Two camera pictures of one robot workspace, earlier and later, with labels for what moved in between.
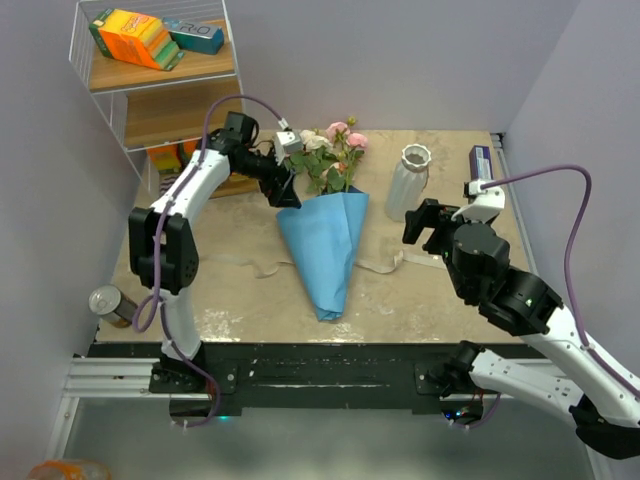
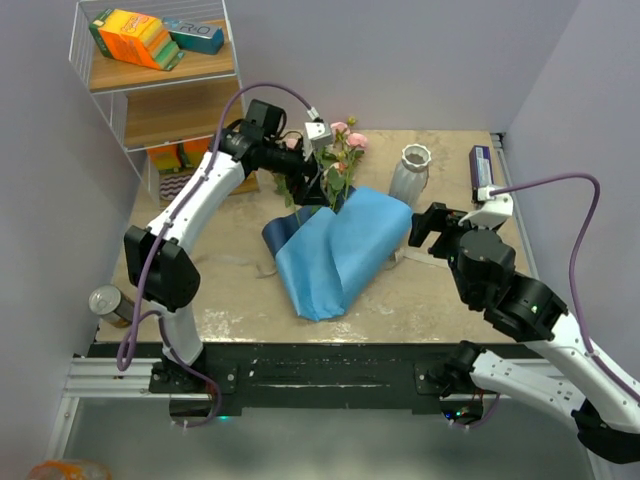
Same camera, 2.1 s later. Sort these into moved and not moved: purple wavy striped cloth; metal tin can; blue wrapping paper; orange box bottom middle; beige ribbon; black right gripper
Moved: blue wrapping paper; beige ribbon
Not moved: purple wavy striped cloth; metal tin can; black right gripper; orange box bottom middle
